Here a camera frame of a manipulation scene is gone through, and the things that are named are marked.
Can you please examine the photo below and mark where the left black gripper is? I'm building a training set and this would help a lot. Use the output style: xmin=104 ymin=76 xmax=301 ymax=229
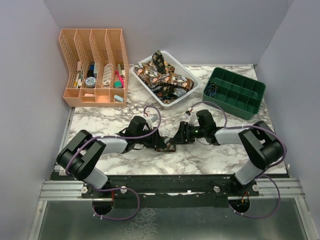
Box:
xmin=135 ymin=126 xmax=167 ymax=149

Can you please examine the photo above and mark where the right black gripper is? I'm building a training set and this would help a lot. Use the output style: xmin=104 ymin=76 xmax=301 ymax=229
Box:
xmin=170 ymin=120 xmax=207 ymax=144

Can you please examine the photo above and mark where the orange floral tie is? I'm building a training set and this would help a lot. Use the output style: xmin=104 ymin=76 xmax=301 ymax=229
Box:
xmin=154 ymin=136 xmax=177 ymax=153

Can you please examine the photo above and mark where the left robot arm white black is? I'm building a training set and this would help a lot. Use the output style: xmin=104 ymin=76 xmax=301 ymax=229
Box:
xmin=56 ymin=116 xmax=167 ymax=198

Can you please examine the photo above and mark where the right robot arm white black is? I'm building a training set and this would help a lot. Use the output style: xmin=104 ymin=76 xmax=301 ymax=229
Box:
xmin=170 ymin=109 xmax=287 ymax=196

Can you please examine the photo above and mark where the pile of patterned ties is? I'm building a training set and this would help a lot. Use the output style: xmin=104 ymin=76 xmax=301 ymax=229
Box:
xmin=134 ymin=50 xmax=195 ymax=104

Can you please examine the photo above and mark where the rolled tie in tray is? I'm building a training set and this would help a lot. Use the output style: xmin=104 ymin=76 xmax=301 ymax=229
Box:
xmin=204 ymin=82 xmax=219 ymax=98

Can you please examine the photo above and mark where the white plastic lattice basket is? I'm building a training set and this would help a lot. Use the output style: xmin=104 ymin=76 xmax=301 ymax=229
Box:
xmin=130 ymin=50 xmax=200 ymax=109

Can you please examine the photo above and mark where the green compartment tray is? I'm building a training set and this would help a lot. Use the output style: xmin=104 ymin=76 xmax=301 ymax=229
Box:
xmin=202 ymin=67 xmax=266 ymax=121

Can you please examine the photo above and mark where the teal eraser block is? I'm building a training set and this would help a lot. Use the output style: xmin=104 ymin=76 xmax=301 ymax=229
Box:
xmin=114 ymin=80 xmax=123 ymax=89

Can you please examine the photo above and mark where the pink marker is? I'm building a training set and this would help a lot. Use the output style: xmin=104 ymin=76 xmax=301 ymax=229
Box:
xmin=115 ymin=70 xmax=125 ymax=87

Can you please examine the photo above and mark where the round blue tin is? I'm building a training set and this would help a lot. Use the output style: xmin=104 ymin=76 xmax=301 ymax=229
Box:
xmin=85 ymin=76 xmax=97 ymax=89

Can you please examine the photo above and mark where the peach plastic desk organizer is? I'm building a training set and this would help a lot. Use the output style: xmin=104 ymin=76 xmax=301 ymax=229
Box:
xmin=58 ymin=28 xmax=129 ymax=107

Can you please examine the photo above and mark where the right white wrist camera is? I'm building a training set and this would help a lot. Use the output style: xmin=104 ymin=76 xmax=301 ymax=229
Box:
xmin=185 ymin=110 xmax=198 ymax=125

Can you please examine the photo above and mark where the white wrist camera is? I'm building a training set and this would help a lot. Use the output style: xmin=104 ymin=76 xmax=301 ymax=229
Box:
xmin=185 ymin=110 xmax=198 ymax=125
xmin=146 ymin=115 xmax=158 ymax=130

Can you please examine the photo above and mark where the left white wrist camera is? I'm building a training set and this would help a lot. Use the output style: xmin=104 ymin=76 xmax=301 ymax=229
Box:
xmin=146 ymin=115 xmax=158 ymax=130

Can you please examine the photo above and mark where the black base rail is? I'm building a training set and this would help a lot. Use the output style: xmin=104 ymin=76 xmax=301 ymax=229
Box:
xmin=81 ymin=174 xmax=259 ymax=209

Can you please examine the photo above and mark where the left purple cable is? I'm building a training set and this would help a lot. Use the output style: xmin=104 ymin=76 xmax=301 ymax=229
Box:
xmin=65 ymin=104 xmax=162 ymax=221

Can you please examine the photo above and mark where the purple cable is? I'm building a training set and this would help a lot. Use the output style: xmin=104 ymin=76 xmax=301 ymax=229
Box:
xmin=65 ymin=104 xmax=162 ymax=221
xmin=186 ymin=101 xmax=288 ymax=218

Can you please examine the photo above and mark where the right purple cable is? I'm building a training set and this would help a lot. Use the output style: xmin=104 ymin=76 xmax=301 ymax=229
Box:
xmin=186 ymin=101 xmax=288 ymax=218

